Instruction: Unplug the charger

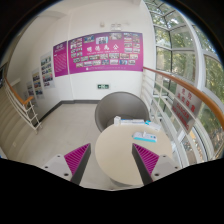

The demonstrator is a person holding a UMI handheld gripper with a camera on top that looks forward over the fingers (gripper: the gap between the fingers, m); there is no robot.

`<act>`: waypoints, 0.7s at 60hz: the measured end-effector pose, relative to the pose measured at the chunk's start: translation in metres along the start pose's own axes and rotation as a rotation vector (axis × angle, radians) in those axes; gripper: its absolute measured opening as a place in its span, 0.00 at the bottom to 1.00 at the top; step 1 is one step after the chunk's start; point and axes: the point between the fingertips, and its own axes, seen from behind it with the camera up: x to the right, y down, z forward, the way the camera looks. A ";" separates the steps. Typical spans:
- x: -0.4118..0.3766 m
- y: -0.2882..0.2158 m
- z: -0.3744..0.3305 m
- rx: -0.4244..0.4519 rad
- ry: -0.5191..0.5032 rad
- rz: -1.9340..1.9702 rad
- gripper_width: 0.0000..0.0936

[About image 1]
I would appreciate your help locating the wooden handrail white railing right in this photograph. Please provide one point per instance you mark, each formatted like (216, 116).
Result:
(205, 141)

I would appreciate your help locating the narrow magenta text panel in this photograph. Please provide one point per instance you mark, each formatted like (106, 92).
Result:
(60, 59)

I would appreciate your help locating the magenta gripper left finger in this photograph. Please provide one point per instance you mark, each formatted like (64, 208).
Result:
(70, 166)

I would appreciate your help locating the white wall poster upper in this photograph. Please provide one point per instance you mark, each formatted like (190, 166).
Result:
(46, 70)

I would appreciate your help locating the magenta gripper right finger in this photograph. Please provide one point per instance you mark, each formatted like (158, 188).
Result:
(151, 166)

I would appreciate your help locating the white wall poster lower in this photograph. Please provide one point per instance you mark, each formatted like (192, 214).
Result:
(30, 89)

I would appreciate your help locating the large magenta photo board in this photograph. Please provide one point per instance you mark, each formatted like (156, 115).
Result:
(105, 52)

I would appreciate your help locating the white wall poster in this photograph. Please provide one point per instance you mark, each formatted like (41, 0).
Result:
(30, 89)
(37, 84)
(46, 70)

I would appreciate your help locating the white wall switch plate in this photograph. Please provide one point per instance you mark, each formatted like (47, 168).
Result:
(116, 27)

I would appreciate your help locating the wooden handrail stair railing left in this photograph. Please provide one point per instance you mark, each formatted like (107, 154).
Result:
(24, 108)

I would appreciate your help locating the red and white warning sign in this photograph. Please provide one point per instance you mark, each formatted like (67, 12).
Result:
(186, 107)

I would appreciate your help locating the white power strip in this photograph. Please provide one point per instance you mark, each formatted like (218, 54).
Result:
(119, 121)

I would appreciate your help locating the round white table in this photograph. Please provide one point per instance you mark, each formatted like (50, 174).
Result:
(113, 151)

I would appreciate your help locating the grey tub armchair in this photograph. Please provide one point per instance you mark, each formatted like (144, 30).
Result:
(123, 104)

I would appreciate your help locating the green exit sign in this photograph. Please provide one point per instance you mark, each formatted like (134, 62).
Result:
(103, 86)

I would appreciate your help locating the white wall poster middle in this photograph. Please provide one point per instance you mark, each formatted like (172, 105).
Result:
(37, 84)

